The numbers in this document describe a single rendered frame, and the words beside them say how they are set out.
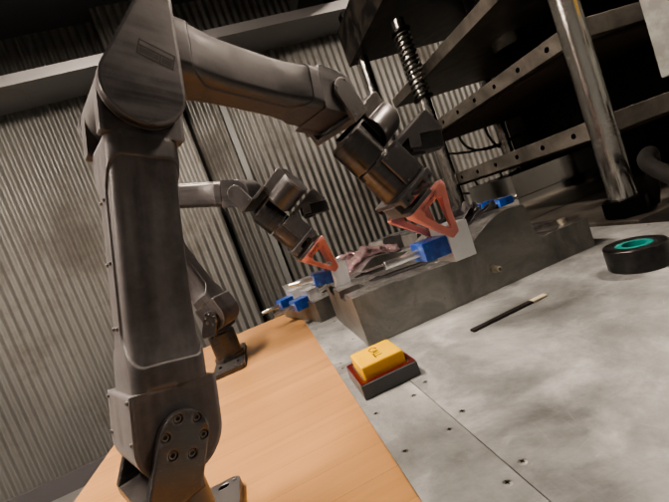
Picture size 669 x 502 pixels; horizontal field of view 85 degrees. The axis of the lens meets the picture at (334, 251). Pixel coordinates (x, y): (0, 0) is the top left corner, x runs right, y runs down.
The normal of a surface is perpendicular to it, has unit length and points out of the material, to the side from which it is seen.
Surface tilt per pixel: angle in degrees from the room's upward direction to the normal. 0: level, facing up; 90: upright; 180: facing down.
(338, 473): 0
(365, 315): 90
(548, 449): 0
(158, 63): 90
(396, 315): 90
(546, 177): 90
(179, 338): 80
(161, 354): 75
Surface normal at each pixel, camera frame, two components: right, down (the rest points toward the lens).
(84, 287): 0.23, -0.01
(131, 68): 0.67, -0.19
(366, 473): -0.35, -0.93
